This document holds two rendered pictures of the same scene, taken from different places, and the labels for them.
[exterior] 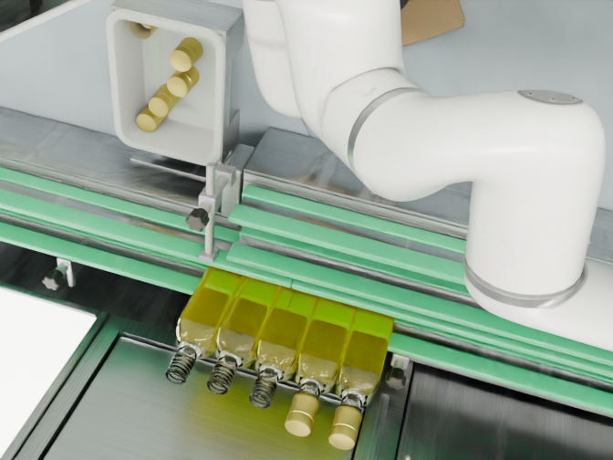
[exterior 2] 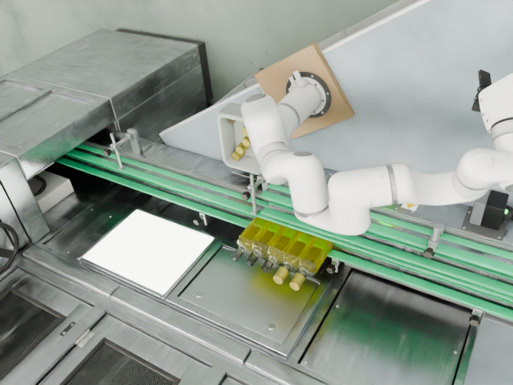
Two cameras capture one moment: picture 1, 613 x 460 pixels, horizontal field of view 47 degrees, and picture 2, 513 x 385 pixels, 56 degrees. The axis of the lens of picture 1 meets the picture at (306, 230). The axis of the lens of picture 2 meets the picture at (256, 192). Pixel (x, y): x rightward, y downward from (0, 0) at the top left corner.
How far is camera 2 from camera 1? 0.71 m
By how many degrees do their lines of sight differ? 19
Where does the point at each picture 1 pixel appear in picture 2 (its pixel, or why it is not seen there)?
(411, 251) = not seen: hidden behind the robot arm
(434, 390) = (359, 280)
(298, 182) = not seen: hidden behind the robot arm
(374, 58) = (270, 140)
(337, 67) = (259, 143)
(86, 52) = (214, 127)
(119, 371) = (220, 259)
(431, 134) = (269, 164)
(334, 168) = not seen: hidden behind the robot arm
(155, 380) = (233, 263)
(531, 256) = (301, 200)
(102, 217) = (216, 195)
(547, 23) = (387, 114)
